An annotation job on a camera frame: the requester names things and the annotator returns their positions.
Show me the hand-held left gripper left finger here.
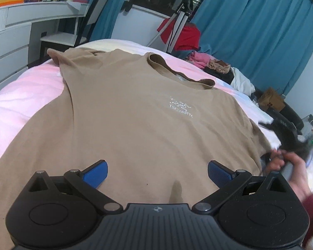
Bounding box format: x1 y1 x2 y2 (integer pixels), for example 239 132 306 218
28 160 123 213

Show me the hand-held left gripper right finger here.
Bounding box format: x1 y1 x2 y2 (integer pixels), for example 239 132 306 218
193 160 289 213

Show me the tan t-shirt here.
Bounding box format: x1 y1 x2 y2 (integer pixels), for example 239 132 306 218
0 48 275 243

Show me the person's right hand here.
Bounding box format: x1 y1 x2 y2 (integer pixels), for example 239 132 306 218
266 150 313 201

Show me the black sofa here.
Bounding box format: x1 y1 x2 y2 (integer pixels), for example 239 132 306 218
263 104 303 136

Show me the brown paper bag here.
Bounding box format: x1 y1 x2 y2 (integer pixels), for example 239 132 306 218
258 87 286 113

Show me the white garment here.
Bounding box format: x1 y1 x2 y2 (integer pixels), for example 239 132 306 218
230 67 256 96

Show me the black garment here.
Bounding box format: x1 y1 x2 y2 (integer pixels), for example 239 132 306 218
204 68 236 84

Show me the brown crumpled garment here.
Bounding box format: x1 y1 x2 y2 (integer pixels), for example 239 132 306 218
203 59 231 74

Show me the wide blue curtain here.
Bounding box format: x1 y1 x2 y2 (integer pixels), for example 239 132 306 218
191 0 313 97

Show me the red garment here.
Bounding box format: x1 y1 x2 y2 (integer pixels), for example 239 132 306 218
156 18 201 52

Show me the black chair with white seat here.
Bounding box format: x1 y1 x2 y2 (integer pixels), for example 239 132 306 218
27 0 111 69

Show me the silver tripod stand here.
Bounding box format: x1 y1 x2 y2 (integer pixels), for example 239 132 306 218
148 0 194 55

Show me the white dressing table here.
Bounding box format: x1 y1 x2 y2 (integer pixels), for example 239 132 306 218
0 0 91 97

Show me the narrow blue curtain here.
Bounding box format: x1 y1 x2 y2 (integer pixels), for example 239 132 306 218
69 0 136 43

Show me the wall socket with charger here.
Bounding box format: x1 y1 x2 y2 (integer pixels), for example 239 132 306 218
301 114 313 136

